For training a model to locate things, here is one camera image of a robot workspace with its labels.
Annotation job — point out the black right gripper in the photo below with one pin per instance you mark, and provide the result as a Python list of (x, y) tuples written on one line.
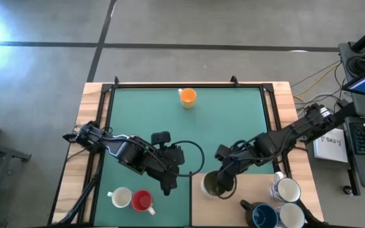
[(236, 164)]

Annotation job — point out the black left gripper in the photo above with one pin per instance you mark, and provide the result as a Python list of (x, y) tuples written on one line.
[(166, 161)]

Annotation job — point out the white mug green inside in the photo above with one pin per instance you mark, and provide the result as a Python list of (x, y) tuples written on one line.
[(209, 187)]

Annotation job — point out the dark blue mug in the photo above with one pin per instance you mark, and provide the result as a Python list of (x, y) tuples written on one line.
[(261, 218)]

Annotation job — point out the blue floral white mug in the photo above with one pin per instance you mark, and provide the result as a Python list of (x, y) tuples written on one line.
[(288, 190)]

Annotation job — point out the striped white mug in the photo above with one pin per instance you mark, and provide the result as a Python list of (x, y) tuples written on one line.
[(291, 216)]

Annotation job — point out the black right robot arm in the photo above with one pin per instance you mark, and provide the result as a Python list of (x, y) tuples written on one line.
[(284, 139)]

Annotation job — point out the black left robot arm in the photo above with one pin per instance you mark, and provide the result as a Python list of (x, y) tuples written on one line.
[(122, 152)]

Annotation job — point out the raised wooden shelf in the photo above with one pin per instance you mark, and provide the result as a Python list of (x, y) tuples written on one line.
[(252, 190)]

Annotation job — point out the plain white mug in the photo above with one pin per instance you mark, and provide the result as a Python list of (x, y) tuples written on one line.
[(121, 197)]

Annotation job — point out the green table mat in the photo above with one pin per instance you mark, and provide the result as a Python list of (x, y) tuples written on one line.
[(220, 126)]

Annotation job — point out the orange mug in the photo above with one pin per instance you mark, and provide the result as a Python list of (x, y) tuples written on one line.
[(188, 95)]

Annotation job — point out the white paper sheet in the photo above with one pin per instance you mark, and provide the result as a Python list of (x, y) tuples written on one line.
[(331, 147)]

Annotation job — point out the black caster wheel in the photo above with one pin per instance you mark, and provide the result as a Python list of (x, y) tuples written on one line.
[(348, 190)]

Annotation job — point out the black diagonal stand strut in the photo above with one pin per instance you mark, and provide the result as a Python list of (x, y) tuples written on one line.
[(347, 111)]

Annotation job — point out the grey metal stand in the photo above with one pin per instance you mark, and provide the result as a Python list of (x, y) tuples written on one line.
[(5, 151)]

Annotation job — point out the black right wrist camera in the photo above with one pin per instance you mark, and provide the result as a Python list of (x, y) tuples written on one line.
[(222, 152)]

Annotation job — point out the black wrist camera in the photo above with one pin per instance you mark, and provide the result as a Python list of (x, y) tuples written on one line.
[(161, 138), (222, 152)]

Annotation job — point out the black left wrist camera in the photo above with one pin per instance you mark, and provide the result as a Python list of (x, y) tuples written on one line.
[(161, 138)]

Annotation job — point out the black aluminium table frame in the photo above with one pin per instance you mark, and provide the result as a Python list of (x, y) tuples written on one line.
[(185, 85)]

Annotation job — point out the black frame clamp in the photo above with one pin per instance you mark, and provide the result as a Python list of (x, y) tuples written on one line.
[(234, 80), (116, 80)]

